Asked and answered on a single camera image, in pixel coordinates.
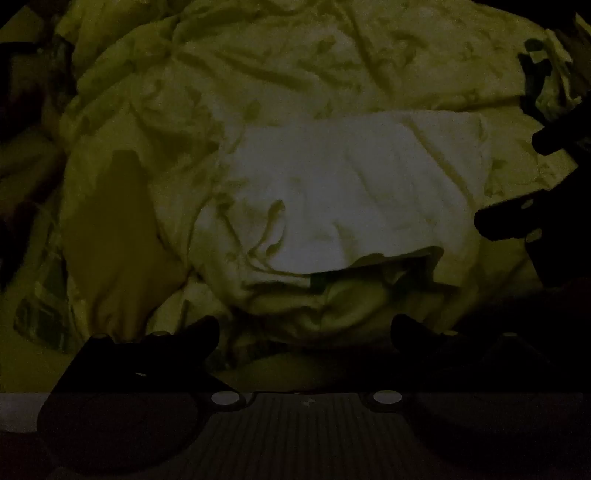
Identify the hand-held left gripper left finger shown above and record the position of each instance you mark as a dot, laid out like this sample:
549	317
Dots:
201	334

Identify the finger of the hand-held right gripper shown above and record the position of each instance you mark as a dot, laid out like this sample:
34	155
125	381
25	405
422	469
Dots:
499	222
549	136

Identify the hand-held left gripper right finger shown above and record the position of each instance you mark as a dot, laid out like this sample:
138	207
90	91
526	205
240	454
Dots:
404	330

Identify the white small garment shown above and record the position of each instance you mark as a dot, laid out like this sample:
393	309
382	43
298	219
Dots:
341	194

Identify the plaid cloth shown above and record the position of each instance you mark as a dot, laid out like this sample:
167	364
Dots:
44	281

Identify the yellow-green crumpled blanket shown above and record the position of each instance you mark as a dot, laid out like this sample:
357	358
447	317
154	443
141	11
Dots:
258	78

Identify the dark cloth pile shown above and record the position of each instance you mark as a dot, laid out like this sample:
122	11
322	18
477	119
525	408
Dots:
23	115

